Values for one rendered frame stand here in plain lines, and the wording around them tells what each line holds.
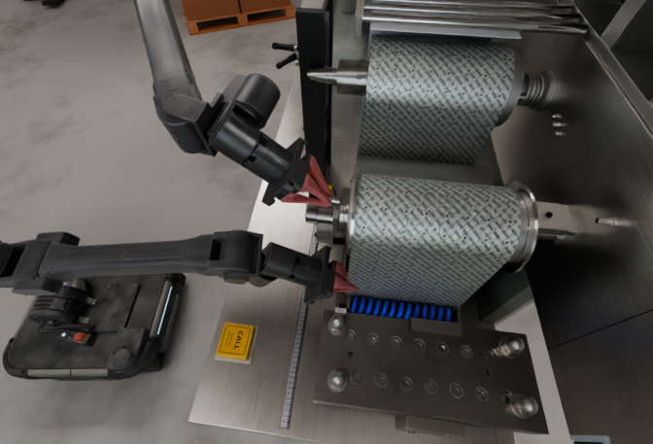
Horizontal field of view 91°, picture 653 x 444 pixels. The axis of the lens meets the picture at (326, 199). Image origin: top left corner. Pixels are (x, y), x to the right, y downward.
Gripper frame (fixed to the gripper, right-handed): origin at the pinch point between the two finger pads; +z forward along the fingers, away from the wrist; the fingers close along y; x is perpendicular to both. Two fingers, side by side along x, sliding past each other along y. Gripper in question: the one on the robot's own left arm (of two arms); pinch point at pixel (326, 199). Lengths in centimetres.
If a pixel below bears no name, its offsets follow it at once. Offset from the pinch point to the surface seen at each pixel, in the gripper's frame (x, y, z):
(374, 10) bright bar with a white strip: 16.2, -26.8, -9.3
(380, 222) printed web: 7.3, 4.4, 5.3
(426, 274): 4.2, 5.4, 20.7
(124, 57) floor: -247, -230, -100
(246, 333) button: -36.9, 14.6, 10.9
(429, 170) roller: 9.0, -12.6, 15.5
